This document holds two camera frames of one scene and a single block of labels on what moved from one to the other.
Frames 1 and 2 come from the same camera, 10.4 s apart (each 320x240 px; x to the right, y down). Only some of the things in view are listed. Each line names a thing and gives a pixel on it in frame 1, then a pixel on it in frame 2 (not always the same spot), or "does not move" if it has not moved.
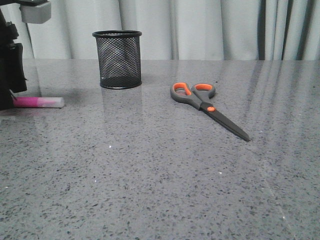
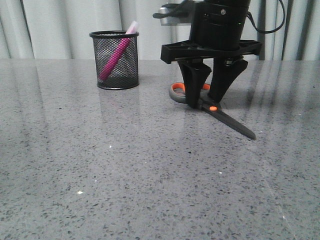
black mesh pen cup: [119, 60] does not move
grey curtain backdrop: [234, 30] does not move
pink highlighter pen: [38, 102] -> [117, 52]
